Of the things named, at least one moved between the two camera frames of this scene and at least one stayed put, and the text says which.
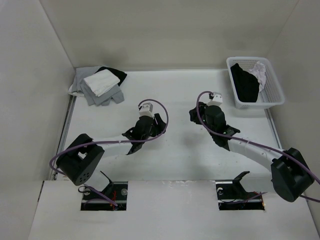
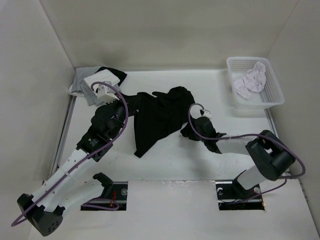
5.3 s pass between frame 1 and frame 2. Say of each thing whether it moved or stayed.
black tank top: moved
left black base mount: stayed
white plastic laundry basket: stayed
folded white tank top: stayed
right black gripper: moved
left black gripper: moved
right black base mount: stayed
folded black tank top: stayed
